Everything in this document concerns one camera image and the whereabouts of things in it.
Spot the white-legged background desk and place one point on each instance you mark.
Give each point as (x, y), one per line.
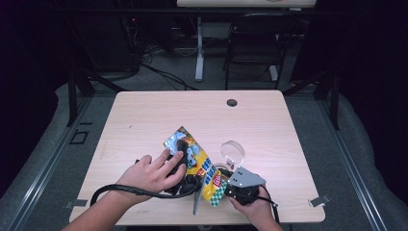
(199, 57)

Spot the black metal stand frame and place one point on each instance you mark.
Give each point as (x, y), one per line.
(335, 102)
(73, 96)

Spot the dark equipment cabinet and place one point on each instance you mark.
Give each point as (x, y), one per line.
(106, 45)

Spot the colourful snack pouch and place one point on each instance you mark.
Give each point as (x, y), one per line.
(205, 173)

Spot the aluminium floor rail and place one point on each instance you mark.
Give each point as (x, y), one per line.
(352, 166)
(51, 163)

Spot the person's left hand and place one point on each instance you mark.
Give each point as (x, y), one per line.
(150, 176)

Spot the black chair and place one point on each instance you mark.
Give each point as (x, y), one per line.
(256, 35)

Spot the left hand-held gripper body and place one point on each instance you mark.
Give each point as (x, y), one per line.
(187, 189)

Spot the grey tape strip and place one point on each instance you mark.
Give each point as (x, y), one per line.
(76, 203)
(319, 200)

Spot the person's right hand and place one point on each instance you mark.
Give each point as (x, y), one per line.
(253, 211)

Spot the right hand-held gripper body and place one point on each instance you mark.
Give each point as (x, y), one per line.
(243, 189)

